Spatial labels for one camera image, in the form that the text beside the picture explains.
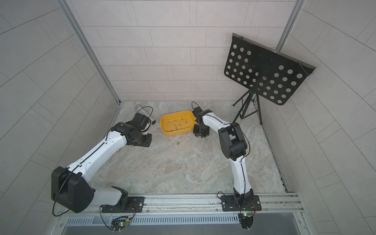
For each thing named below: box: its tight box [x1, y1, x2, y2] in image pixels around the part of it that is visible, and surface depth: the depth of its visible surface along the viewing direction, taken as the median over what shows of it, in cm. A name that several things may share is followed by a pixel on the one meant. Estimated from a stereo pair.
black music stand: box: [224, 32, 316, 126], surface depth 74 cm
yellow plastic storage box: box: [160, 110, 196, 137], surface depth 105 cm
